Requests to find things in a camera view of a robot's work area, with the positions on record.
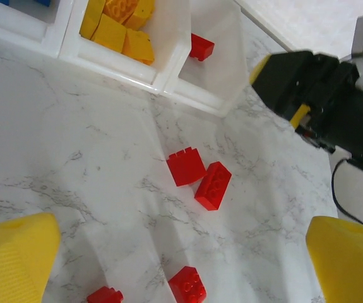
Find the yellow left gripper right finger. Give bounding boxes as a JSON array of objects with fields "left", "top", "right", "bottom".
[{"left": 305, "top": 215, "right": 363, "bottom": 303}]

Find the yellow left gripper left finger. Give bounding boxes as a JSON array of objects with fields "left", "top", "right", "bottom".
[{"left": 0, "top": 211, "right": 62, "bottom": 303}]

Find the yellow lego brick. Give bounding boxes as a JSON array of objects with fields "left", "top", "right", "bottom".
[
  {"left": 102, "top": 0, "right": 141, "bottom": 25},
  {"left": 92, "top": 14, "right": 128, "bottom": 53},
  {"left": 127, "top": 0, "right": 157, "bottom": 32}
]

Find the yellow curved lego slope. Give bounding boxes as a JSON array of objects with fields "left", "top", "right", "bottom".
[{"left": 79, "top": 0, "right": 107, "bottom": 40}]

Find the red lego slope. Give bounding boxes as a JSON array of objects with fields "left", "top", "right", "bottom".
[{"left": 165, "top": 146, "right": 208, "bottom": 188}]

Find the translucent red lego brick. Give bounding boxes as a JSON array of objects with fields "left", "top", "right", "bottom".
[{"left": 167, "top": 265, "right": 208, "bottom": 303}]

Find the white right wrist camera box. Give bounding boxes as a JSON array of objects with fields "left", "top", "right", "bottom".
[{"left": 342, "top": 4, "right": 363, "bottom": 95}]

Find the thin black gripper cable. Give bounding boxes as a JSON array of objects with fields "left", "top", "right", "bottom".
[{"left": 330, "top": 157, "right": 363, "bottom": 227}]

